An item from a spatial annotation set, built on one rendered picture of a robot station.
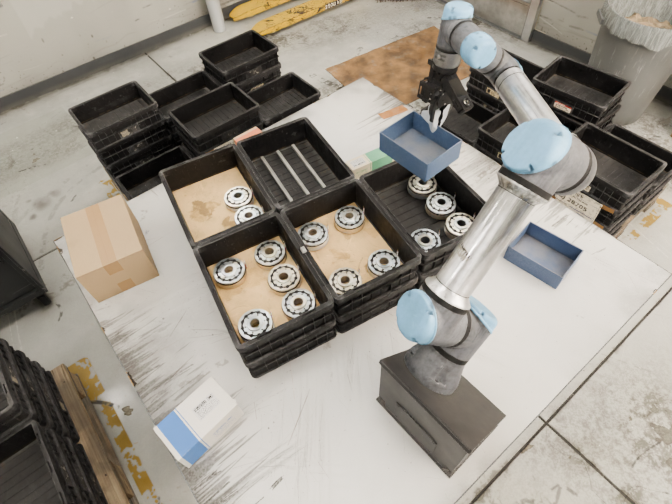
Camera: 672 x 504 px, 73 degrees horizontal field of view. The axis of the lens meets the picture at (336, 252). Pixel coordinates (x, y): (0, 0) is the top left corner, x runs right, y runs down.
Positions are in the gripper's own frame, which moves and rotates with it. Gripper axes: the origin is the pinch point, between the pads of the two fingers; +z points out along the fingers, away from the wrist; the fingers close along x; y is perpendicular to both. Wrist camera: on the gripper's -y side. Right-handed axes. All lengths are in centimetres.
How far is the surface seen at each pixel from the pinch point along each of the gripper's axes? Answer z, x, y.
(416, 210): 30.3, 4.0, -2.9
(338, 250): 33.9, 35.7, 0.9
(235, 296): 38, 71, 8
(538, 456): 113, -7, -84
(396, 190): 30.1, 2.8, 8.8
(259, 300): 38, 66, 2
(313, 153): 31, 14, 45
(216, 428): 47, 95, -22
